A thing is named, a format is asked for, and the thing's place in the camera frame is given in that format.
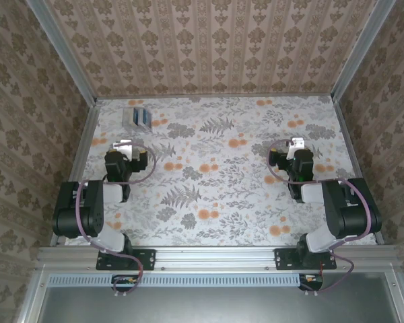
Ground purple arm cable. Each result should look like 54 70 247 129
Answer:
74 141 156 299
267 139 374 297

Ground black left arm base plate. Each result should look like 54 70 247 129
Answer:
96 248 156 271

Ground clear acrylic card stand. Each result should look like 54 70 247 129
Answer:
122 107 154 132

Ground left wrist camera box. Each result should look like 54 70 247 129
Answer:
112 139 143 162

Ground wide aluminium mounting rail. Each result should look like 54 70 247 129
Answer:
36 244 404 273

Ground slotted grey cable duct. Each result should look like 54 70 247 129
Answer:
48 273 302 287

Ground aluminium table side rail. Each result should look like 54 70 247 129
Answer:
329 93 387 246
49 98 102 247

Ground aluminium panel frame strip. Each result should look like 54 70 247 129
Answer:
15 265 50 323
383 268 404 323

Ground black connector board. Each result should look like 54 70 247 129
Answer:
298 273 325 292
110 274 139 293

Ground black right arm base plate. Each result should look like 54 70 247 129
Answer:
274 248 337 271

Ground aluminium frame post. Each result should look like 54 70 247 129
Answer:
330 0 399 102
24 0 99 104

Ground thin aluminium table rail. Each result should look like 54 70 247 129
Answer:
94 93 335 100

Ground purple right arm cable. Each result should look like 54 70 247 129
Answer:
267 139 374 297

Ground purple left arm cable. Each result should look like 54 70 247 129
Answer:
74 141 156 299

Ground grey metal panel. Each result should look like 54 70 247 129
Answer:
40 284 397 323

